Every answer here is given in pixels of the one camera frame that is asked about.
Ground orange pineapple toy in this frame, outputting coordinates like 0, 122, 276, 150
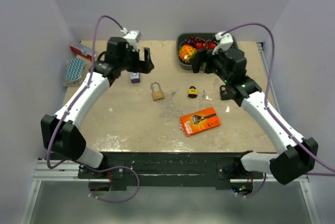
178, 44, 197, 64

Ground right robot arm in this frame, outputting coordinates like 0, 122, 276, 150
190, 48, 318, 185

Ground black padlock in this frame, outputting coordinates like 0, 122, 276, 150
219, 85, 230, 101

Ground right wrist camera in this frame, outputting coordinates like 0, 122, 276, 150
212, 31, 234, 55

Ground purple toothpaste box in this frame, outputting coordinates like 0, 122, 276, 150
130, 72, 140, 83

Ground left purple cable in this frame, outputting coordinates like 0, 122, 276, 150
46, 15, 141, 203

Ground blue zigzag sponge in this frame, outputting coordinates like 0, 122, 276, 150
63, 58, 86, 87

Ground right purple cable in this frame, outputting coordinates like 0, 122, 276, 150
222, 23, 335, 198

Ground dark grapes bunch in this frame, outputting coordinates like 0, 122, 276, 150
182, 35, 217, 48

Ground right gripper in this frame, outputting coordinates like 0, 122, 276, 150
190, 46, 231, 84

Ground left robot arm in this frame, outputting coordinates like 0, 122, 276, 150
41, 37, 154, 178

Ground black base frame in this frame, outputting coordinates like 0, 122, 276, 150
74, 152, 263, 191

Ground brass padlock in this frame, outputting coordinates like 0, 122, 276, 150
151, 81, 165, 101

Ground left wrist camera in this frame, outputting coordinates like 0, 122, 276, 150
120, 28, 142, 52

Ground purple cable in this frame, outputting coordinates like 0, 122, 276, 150
46, 15, 141, 203
222, 23, 335, 198

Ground red toothpaste box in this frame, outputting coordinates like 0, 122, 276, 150
70, 42, 99, 61

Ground red strawberries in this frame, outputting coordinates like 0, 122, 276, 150
195, 42, 216, 50

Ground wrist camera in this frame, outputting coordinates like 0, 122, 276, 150
120, 28, 142, 52
212, 31, 234, 55

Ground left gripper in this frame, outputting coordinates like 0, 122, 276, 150
119, 47, 154, 74

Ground yellow padlock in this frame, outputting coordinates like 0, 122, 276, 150
188, 86, 198, 98

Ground orange razor box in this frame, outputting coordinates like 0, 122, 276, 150
180, 107, 221, 137

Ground grey fruit tray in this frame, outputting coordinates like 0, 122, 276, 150
176, 31, 244, 73

